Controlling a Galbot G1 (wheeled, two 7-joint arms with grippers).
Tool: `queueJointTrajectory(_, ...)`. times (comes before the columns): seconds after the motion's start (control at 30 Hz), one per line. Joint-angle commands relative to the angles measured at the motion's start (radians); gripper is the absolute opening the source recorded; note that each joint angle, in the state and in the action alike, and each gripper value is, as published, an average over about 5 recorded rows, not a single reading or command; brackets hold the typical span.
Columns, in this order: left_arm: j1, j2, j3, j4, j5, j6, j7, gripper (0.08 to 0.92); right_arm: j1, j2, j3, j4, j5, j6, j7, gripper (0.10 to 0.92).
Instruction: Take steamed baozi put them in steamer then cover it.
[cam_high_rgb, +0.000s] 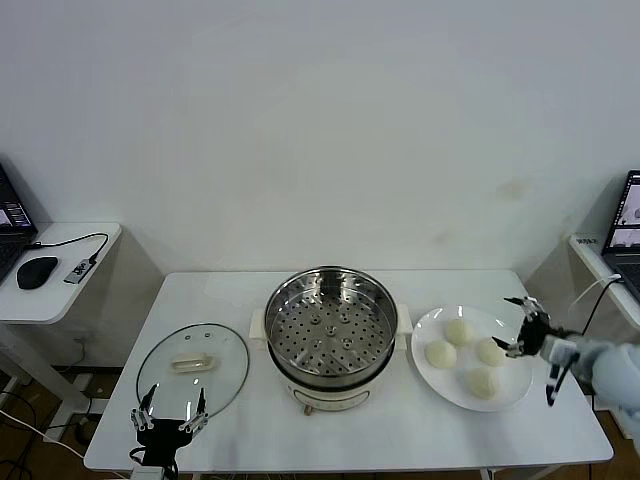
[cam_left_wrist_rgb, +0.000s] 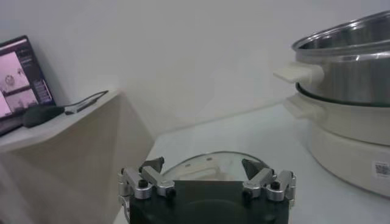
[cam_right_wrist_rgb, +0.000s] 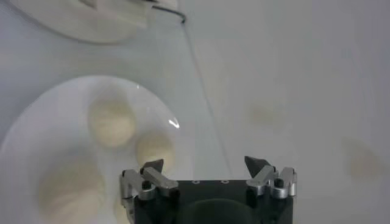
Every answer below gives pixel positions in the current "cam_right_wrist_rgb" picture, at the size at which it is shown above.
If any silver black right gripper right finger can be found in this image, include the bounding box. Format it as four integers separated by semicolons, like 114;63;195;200
244;156;298;199

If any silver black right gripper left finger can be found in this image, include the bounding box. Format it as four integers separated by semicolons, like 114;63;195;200
118;158;180;201

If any white steamed baozi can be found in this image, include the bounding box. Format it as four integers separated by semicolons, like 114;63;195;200
37;157;105;224
87;96;137;149
135;130;177;172

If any round white plate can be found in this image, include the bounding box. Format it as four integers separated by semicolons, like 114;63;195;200
0;75;196;224

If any black pot power cord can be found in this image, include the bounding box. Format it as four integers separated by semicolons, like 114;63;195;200
151;5;187;24

